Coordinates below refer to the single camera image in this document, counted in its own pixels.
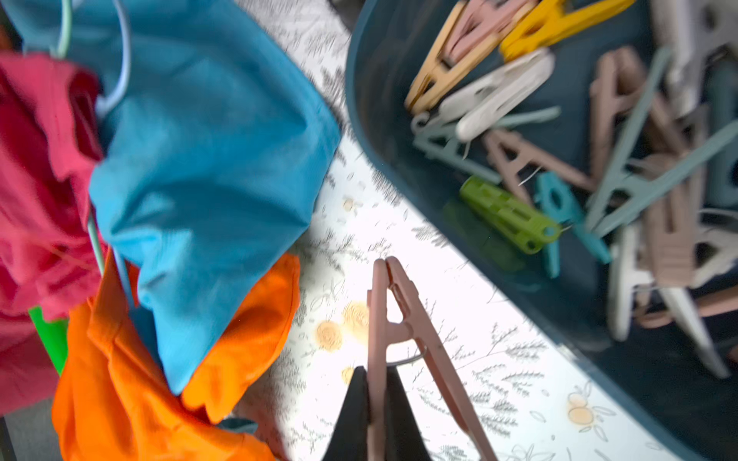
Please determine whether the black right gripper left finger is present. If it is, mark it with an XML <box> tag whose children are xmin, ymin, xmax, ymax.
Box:
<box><xmin>323</xmin><ymin>367</ymin><xmax>369</xmax><ymax>461</ymax></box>

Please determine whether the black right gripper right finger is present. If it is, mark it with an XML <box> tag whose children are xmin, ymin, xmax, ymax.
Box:
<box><xmin>384</xmin><ymin>367</ymin><xmax>432</xmax><ymax>461</ymax></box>

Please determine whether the dusty pink clothespin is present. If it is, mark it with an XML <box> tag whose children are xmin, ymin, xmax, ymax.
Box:
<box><xmin>366</xmin><ymin>257</ymin><xmax>498</xmax><ymax>460</ymax></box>

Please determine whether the pink t-shirt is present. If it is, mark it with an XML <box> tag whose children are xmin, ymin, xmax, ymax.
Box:
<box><xmin>1</xmin><ymin>51</ymin><xmax>103</xmax><ymax>414</ymax></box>

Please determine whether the light blue wire hanger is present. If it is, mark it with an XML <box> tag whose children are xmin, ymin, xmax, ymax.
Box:
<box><xmin>51</xmin><ymin>0</ymin><xmax>135</xmax><ymax>307</ymax></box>

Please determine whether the orange t-shirt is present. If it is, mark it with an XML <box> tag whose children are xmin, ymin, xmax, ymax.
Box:
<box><xmin>52</xmin><ymin>255</ymin><xmax>300</xmax><ymax>460</ymax></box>

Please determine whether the blue t-shirt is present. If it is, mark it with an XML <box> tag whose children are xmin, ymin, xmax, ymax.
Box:
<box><xmin>5</xmin><ymin>1</ymin><xmax>341</xmax><ymax>395</ymax></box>

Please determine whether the floral table cloth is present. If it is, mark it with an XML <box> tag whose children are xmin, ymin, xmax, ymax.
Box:
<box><xmin>229</xmin><ymin>0</ymin><xmax>687</xmax><ymax>461</ymax></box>

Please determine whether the lime green clothespin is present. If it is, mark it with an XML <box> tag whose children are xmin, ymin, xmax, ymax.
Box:
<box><xmin>459</xmin><ymin>176</ymin><xmax>562</xmax><ymax>255</ymax></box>

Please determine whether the white clothespin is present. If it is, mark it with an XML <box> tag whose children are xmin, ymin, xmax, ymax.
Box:
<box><xmin>436</xmin><ymin>47</ymin><xmax>555</xmax><ymax>141</ymax></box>

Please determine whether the teal clothespin tray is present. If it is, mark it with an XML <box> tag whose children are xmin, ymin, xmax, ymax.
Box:
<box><xmin>346</xmin><ymin>1</ymin><xmax>737</xmax><ymax>460</ymax></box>

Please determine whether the yellow clothespin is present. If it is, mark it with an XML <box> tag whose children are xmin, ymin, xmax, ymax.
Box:
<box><xmin>500</xmin><ymin>0</ymin><xmax>635</xmax><ymax>63</ymax></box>

